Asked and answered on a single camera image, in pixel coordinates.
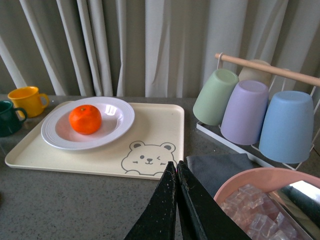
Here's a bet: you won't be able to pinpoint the metal ice scoop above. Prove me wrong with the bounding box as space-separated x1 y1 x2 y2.
268 180 320 240

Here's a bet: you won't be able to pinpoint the light green cup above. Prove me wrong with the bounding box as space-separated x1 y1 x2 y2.
193 68 239 126

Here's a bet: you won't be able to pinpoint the grey white curtain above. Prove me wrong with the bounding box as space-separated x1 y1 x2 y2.
0 0 320 98

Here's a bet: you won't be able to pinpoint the blue cup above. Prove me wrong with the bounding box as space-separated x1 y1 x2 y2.
259 90 314 164

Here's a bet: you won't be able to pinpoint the purple cup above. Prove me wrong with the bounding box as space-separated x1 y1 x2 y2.
220 80 269 146

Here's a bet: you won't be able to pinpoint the white cup rack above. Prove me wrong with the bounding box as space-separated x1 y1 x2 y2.
196 52 320 170

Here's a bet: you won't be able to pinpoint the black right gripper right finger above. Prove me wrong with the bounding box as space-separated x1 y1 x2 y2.
177 161 249 240

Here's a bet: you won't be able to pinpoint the grey blue cloth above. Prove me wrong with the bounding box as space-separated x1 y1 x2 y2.
186 153 260 197

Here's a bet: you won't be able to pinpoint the beige cup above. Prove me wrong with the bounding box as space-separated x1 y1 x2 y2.
238 66 272 87

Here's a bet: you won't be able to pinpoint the white ridged plate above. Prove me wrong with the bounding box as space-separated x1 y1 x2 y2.
41 96 135 151

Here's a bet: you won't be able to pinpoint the pink bowl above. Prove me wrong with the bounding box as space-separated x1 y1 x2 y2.
214 167 320 205

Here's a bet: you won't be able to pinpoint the clear fake ice cubes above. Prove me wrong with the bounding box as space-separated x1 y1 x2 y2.
220 184 301 240

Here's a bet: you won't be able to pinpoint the orange fruit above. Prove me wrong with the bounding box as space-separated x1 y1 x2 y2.
68 104 102 135

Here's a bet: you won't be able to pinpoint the dark green mug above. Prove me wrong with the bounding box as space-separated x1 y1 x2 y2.
0 100 28 137

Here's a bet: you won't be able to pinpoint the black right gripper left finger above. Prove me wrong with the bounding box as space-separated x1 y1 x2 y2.
125 161 178 240

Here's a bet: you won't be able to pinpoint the yellow mug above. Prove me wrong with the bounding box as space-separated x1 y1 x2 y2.
7 86 50 118

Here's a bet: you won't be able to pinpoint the cream bear tray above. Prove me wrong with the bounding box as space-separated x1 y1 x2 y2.
5 103 185 180

